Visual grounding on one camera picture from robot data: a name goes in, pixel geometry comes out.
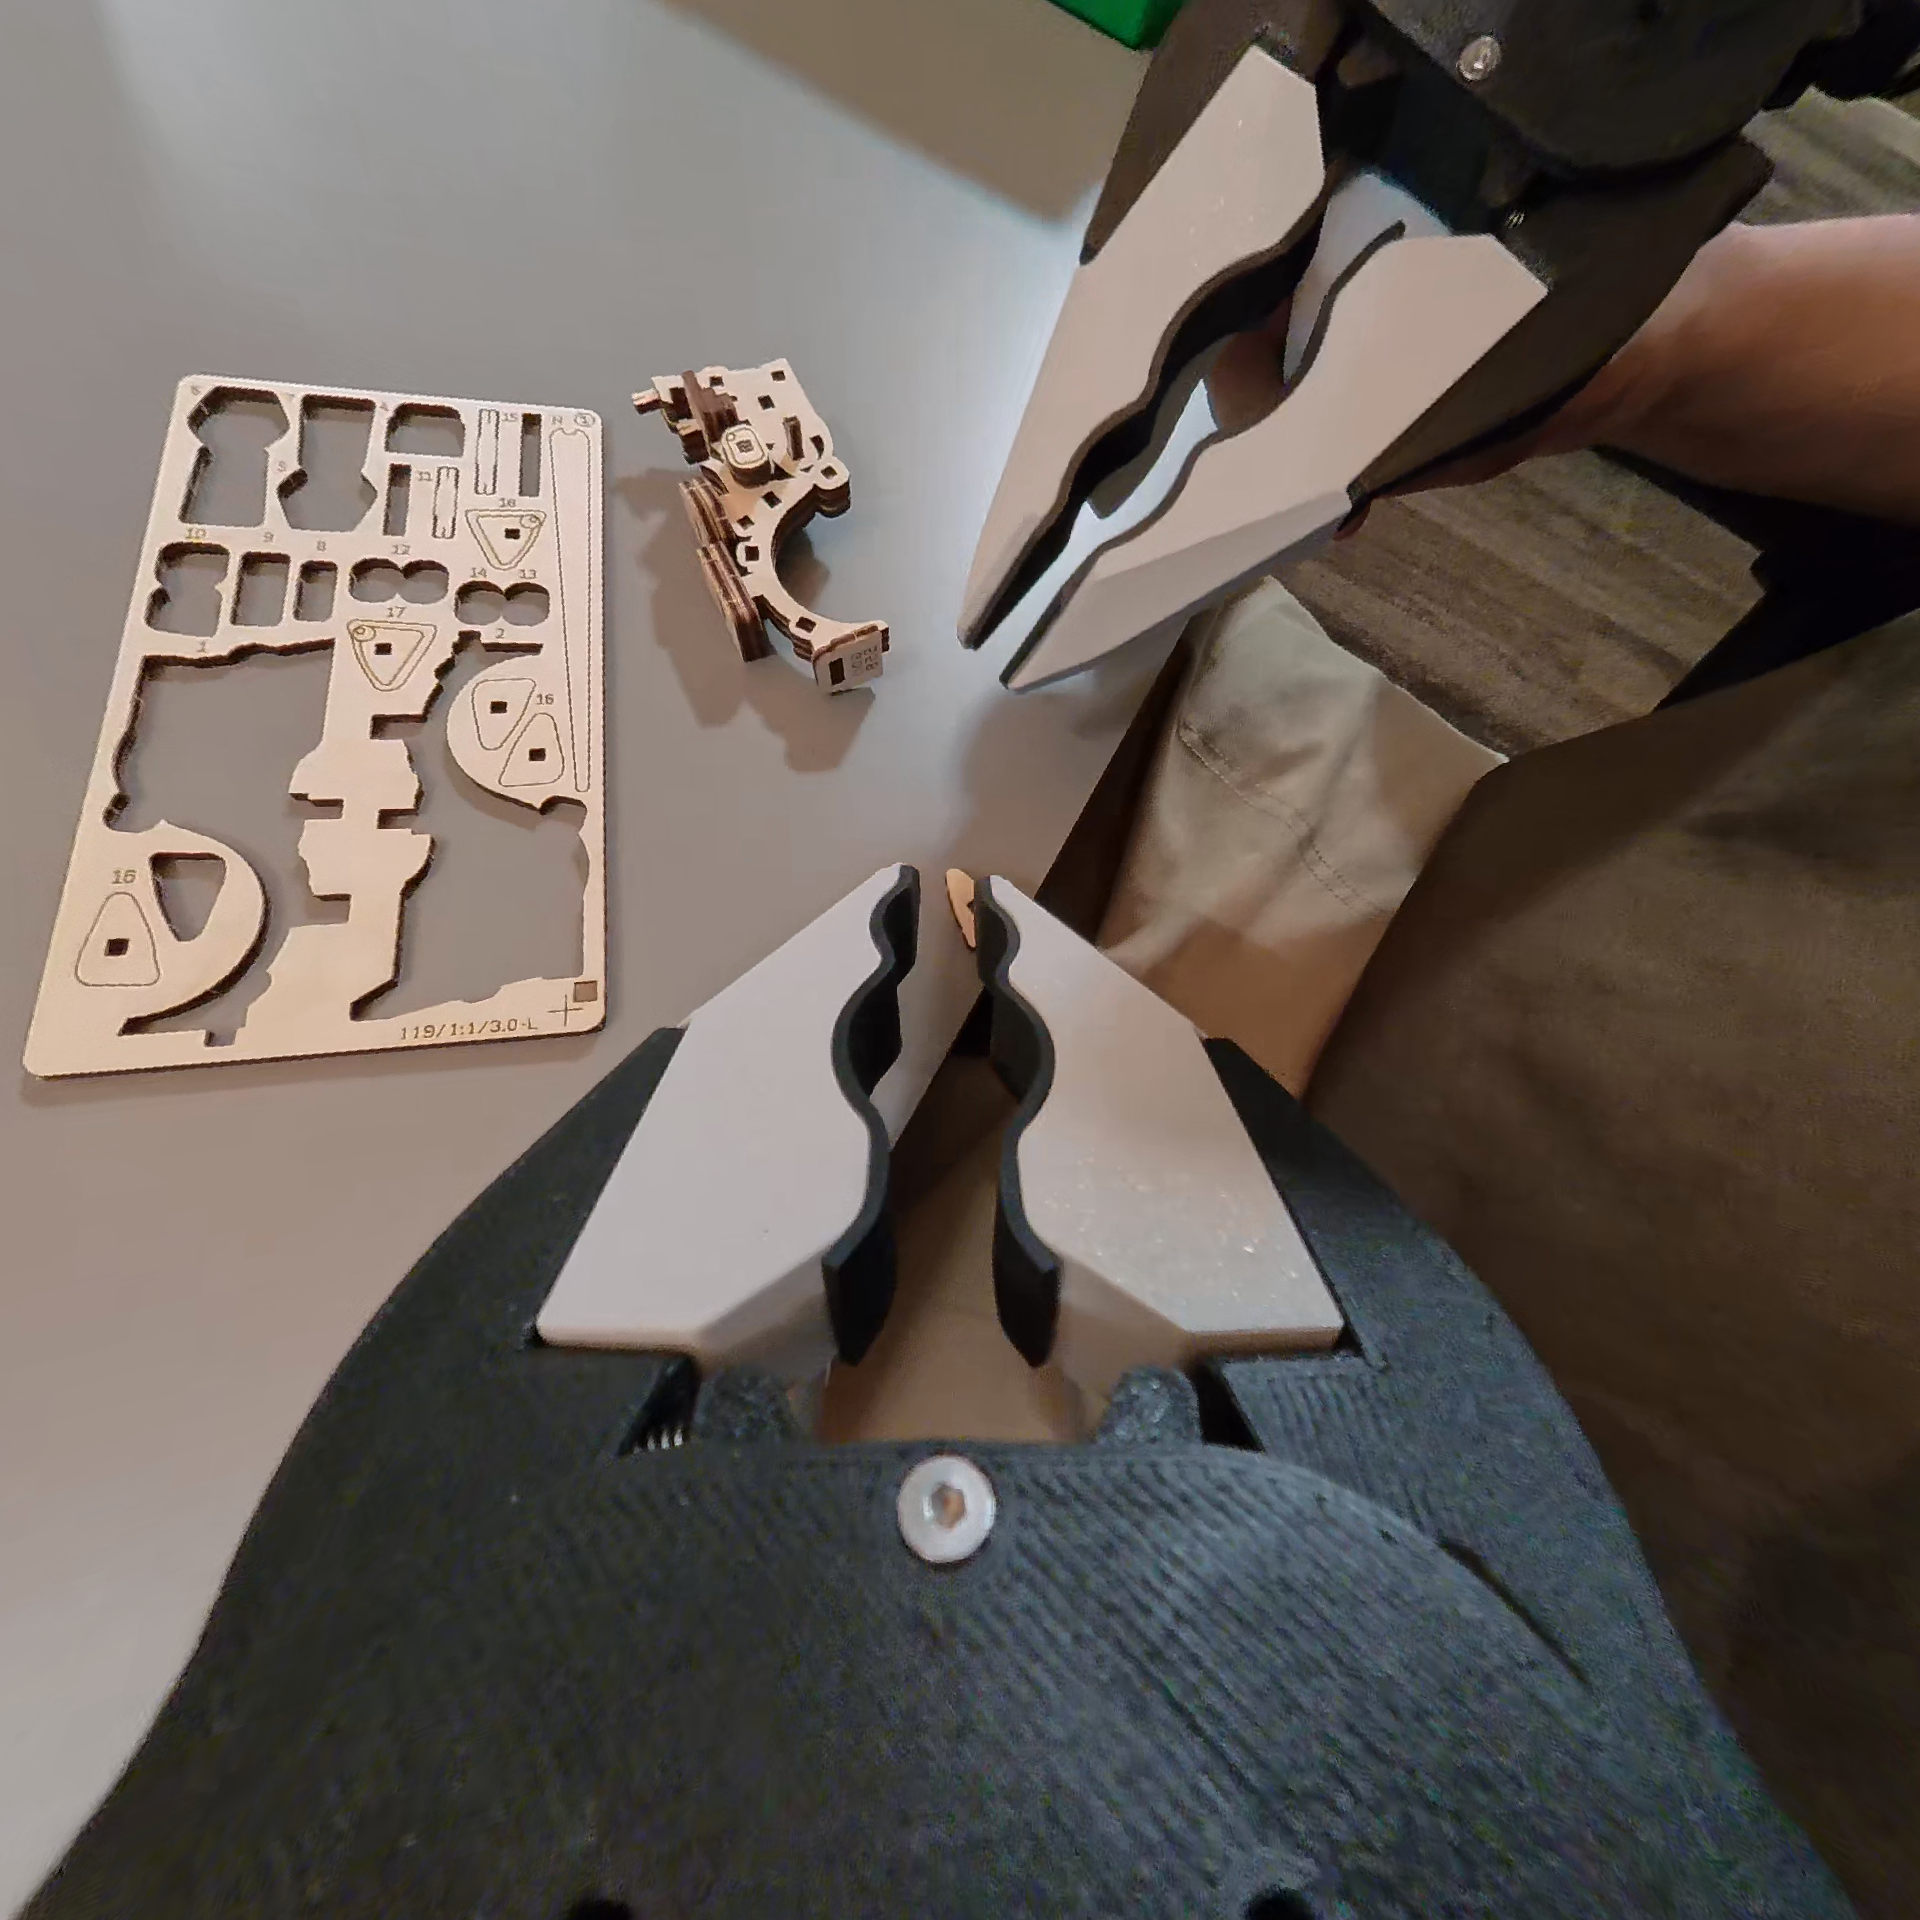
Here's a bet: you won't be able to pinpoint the laser-cut wooden puzzle sheet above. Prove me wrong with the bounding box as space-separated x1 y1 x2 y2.
23 376 608 1080

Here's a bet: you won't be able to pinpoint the partly assembled wooden model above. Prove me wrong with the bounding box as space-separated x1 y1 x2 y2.
632 356 893 701

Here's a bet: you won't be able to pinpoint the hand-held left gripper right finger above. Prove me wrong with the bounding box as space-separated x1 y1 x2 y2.
973 874 1350 1389

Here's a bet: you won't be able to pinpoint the black chair part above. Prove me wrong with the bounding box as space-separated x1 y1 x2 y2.
1651 450 1920 713

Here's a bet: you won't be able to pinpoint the person's beige pants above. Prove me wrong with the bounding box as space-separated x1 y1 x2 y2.
1094 576 1509 1104

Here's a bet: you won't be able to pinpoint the person's dark olive shirt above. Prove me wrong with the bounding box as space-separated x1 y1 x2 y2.
1305 616 1920 1920

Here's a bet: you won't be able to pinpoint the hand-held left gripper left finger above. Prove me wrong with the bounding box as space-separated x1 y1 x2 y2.
535 862 922 1374

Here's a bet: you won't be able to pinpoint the person's right forearm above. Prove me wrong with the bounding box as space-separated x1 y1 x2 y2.
1559 221 1920 505

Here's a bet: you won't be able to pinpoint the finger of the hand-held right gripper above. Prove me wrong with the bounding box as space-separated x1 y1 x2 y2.
999 221 1550 696
959 41 1335 654

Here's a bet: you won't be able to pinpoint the grey desk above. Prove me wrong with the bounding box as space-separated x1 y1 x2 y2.
0 0 1338 1920

